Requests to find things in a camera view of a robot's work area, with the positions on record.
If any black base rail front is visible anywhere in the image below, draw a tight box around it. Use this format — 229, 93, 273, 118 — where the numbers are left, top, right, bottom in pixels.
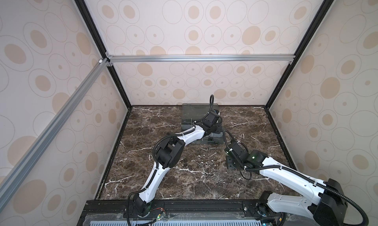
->
77, 198, 331, 226

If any diagonal aluminium rail left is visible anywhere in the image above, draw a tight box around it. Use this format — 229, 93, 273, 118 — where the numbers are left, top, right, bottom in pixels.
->
1, 58, 109, 211

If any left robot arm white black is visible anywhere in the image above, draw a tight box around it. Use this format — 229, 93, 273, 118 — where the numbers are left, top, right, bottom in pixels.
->
128, 95, 221, 217

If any horizontal aluminium rail back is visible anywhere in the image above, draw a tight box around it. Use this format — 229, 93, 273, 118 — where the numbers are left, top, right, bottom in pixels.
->
101, 54, 295, 64

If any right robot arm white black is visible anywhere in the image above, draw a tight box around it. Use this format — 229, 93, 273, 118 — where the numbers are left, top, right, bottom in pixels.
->
225, 135, 369, 226

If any clear plastic organizer box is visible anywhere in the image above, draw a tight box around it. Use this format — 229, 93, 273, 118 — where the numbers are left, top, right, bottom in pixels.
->
181, 103, 224, 145

